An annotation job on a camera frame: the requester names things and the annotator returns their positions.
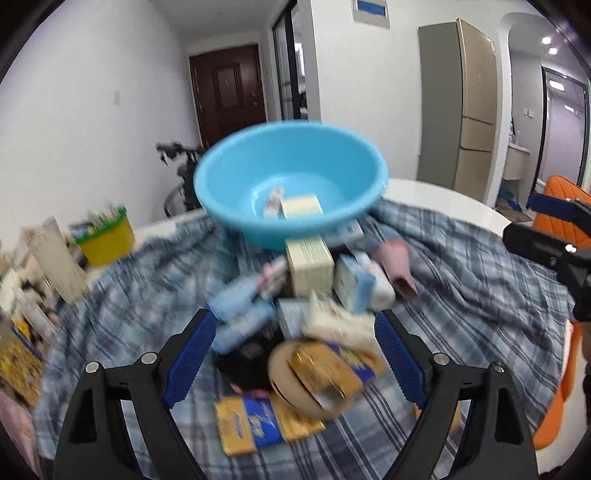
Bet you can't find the white box with blue label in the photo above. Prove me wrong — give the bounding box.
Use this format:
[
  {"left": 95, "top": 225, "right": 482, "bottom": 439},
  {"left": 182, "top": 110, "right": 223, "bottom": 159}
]
[{"left": 321, "top": 219, "right": 365, "bottom": 245}]

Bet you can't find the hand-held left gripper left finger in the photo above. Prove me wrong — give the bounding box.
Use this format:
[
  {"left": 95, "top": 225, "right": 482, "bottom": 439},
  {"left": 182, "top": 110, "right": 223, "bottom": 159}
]
[{"left": 52, "top": 307, "right": 218, "bottom": 480}]

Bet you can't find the blue plastic basin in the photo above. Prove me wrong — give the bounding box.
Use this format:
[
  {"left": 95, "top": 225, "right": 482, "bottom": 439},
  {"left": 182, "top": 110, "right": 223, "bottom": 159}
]
[{"left": 193, "top": 121, "right": 389, "bottom": 252}]

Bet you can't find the pink plastic cup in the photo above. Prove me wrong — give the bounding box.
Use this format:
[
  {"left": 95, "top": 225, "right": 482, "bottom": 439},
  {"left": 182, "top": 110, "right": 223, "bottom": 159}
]
[{"left": 372, "top": 240, "right": 419, "bottom": 301}]

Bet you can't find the gold grey refrigerator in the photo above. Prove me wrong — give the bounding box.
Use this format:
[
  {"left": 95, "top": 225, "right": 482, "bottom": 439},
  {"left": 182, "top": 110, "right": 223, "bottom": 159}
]
[{"left": 418, "top": 18, "right": 498, "bottom": 206}]

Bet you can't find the small red white box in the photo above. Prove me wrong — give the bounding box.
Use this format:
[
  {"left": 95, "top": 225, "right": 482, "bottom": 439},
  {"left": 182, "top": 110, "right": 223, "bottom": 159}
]
[{"left": 262, "top": 187, "right": 287, "bottom": 217}]

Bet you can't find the grey cardboard box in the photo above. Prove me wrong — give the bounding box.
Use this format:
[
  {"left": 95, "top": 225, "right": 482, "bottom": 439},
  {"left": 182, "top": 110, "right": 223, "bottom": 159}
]
[{"left": 276, "top": 298, "right": 315, "bottom": 340}]

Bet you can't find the yellow bin with green rim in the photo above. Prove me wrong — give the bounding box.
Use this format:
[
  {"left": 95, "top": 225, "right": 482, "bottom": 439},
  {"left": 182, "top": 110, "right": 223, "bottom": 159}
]
[{"left": 74, "top": 208, "right": 136, "bottom": 267}]

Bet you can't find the yellow and blue packet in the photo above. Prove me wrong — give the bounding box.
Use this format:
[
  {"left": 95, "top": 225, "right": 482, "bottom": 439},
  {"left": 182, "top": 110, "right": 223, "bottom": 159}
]
[{"left": 215, "top": 394, "right": 326, "bottom": 457}]

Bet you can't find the light blue tissue pack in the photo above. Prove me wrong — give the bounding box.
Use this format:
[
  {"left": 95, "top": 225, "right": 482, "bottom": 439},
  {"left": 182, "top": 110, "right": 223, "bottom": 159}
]
[
  {"left": 213, "top": 302, "right": 278, "bottom": 354},
  {"left": 207, "top": 277, "right": 264, "bottom": 321}
]

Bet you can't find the gold foil packet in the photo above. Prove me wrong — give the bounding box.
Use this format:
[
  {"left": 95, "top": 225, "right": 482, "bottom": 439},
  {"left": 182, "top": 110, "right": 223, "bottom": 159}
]
[{"left": 288, "top": 344, "right": 370, "bottom": 407}]

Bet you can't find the dark brown door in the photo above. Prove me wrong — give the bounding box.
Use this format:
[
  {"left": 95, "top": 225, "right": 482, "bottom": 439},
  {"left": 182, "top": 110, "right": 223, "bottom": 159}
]
[{"left": 188, "top": 44, "right": 267, "bottom": 148}]

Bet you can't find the yellow patterned book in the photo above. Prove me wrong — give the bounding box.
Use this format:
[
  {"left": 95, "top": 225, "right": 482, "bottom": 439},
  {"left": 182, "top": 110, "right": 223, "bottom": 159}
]
[{"left": 0, "top": 323, "right": 47, "bottom": 407}]

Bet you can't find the flat cream cardboard box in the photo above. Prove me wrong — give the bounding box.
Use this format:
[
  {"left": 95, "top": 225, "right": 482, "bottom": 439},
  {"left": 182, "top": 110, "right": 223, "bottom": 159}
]
[{"left": 281, "top": 194, "right": 324, "bottom": 220}]

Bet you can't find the black bicycle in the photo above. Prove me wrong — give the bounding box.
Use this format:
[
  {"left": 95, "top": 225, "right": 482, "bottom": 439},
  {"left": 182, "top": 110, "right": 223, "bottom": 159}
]
[{"left": 156, "top": 142, "right": 208, "bottom": 217}]

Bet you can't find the orange chair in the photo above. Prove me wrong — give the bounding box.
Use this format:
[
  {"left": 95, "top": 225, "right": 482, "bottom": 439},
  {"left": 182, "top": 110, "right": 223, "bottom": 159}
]
[{"left": 531, "top": 174, "right": 591, "bottom": 450}]

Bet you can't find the blue white wall sign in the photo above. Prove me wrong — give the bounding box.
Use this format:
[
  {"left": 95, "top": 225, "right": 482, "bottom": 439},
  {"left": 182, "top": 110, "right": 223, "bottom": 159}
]
[{"left": 353, "top": 0, "right": 391, "bottom": 29}]

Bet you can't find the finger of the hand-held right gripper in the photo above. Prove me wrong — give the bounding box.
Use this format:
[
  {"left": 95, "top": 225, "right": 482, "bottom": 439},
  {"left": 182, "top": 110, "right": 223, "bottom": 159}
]
[
  {"left": 527, "top": 191, "right": 591, "bottom": 236},
  {"left": 502, "top": 223, "right": 591, "bottom": 321}
]

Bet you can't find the white vanity cabinet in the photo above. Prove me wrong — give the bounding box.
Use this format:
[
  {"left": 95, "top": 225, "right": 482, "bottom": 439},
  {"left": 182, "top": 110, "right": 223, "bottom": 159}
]
[{"left": 502, "top": 143, "right": 532, "bottom": 181}]

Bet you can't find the white packet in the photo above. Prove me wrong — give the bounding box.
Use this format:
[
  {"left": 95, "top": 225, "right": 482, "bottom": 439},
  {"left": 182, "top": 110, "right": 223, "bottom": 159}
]
[{"left": 302, "top": 293, "right": 377, "bottom": 352}]

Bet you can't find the blue white carton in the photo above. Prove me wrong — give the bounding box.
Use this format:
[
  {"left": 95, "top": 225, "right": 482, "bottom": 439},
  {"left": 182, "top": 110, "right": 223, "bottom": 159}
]
[{"left": 333, "top": 254, "right": 377, "bottom": 315}]

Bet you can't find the black framed sliding door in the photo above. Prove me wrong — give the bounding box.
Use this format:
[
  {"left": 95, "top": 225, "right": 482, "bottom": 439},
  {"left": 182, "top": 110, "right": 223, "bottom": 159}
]
[{"left": 271, "top": 0, "right": 306, "bottom": 121}]

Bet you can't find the black fuzzy cloth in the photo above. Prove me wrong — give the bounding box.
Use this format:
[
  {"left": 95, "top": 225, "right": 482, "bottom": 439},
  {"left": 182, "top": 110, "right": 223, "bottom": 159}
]
[{"left": 215, "top": 323, "right": 287, "bottom": 393}]

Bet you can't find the blue plaid cloth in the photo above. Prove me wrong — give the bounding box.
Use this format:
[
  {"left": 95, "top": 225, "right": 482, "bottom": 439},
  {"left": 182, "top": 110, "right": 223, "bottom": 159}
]
[{"left": 32, "top": 198, "right": 578, "bottom": 480}]

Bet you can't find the white lotion bottle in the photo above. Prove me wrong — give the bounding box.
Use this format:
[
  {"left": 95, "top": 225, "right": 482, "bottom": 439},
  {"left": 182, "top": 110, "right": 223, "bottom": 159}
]
[{"left": 365, "top": 256, "right": 398, "bottom": 310}]

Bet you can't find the tall cream cardboard box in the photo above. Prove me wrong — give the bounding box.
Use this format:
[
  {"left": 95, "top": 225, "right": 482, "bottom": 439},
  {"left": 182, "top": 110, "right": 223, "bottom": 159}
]
[{"left": 284, "top": 237, "right": 335, "bottom": 298}]

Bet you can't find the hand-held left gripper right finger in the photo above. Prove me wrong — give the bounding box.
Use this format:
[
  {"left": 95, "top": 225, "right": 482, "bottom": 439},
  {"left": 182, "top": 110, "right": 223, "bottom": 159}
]
[{"left": 373, "top": 308, "right": 539, "bottom": 480}]

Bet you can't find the beige round slotted lid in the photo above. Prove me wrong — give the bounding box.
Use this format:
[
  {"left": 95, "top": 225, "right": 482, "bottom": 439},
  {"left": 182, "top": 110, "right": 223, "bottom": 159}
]
[{"left": 268, "top": 342, "right": 356, "bottom": 421}]

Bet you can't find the small black box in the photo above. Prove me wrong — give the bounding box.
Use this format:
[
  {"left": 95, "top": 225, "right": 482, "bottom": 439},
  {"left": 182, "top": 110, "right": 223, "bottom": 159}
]
[{"left": 329, "top": 244, "right": 358, "bottom": 264}]

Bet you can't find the white pink plush headband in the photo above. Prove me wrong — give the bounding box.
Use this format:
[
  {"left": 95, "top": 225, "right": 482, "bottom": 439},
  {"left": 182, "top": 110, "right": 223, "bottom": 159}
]
[{"left": 259, "top": 258, "right": 289, "bottom": 298}]

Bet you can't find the white cardboard sheet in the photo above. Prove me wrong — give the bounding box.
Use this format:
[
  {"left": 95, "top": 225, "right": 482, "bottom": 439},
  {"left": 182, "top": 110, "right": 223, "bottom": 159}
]
[{"left": 28, "top": 217, "right": 90, "bottom": 303}]

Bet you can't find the dark framed glass door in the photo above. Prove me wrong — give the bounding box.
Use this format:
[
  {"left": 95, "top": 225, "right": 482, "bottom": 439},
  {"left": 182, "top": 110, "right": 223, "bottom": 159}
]
[{"left": 540, "top": 67, "right": 591, "bottom": 185}]

